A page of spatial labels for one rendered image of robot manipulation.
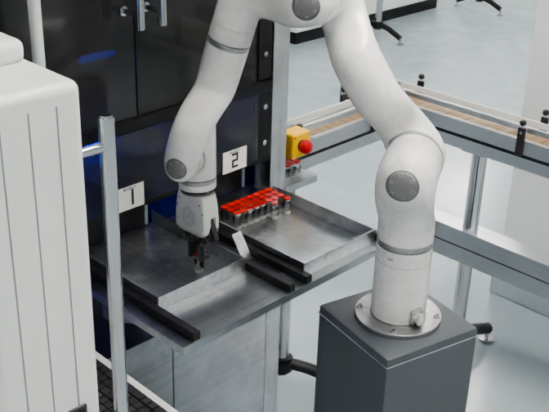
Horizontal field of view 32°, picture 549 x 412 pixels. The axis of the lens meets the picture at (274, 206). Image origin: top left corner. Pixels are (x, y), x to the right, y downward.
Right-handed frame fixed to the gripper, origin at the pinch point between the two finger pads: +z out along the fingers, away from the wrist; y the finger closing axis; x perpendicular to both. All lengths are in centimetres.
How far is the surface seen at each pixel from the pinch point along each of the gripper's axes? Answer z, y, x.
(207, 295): 6.2, 8.9, -5.5
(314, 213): 5.4, -1.7, 42.1
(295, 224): 5.8, -1.5, 34.3
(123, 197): -8.9, -18.8, -6.4
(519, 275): 47, 18, 121
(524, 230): 62, -13, 180
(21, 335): -23, 36, -67
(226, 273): 4.4, 6.9, 2.4
